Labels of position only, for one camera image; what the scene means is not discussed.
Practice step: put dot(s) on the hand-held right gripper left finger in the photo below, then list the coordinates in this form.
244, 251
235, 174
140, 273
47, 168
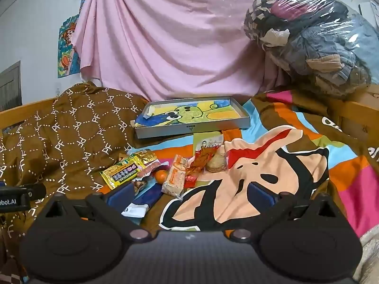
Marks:
118, 196

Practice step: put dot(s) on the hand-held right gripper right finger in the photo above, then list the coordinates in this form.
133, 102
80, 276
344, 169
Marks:
262, 195

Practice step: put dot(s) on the blue white snack packet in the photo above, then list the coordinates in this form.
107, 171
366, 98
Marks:
134, 210

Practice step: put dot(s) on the green yellow cracker packet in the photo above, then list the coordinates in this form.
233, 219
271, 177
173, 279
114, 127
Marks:
124, 173

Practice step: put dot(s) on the round biscuit packet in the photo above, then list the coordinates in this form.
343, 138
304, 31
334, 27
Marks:
216, 162

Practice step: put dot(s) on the red snack packet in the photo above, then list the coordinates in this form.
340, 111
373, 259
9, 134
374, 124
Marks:
201, 159

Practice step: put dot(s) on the grey tray with cartoon drawing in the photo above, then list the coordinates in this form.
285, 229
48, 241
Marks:
189, 128

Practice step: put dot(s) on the sausage packet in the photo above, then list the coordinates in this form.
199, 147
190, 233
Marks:
148, 170

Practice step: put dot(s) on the mandarin orange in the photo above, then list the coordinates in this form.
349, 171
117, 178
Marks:
161, 176

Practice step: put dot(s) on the shiny gold snack packet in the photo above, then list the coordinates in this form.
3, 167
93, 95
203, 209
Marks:
146, 156

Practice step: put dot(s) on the cream packet with figure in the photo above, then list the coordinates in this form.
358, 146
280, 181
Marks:
204, 143

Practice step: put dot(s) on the brown patterned quilt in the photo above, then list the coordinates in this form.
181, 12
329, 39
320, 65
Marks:
74, 124

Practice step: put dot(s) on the beige fluffy cloth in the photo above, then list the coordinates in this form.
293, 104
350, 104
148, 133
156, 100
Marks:
368, 257

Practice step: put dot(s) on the cardboard box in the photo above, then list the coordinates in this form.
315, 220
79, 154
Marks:
367, 96

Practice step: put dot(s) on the clear bag of clothes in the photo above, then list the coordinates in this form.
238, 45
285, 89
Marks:
311, 35

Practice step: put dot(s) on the pink hanging sheet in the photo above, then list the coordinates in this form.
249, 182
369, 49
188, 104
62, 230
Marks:
177, 35

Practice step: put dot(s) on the grey wall panel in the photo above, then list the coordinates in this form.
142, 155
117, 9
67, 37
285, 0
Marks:
10, 85

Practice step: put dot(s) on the colourful wall poster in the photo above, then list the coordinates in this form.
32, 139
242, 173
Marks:
66, 53

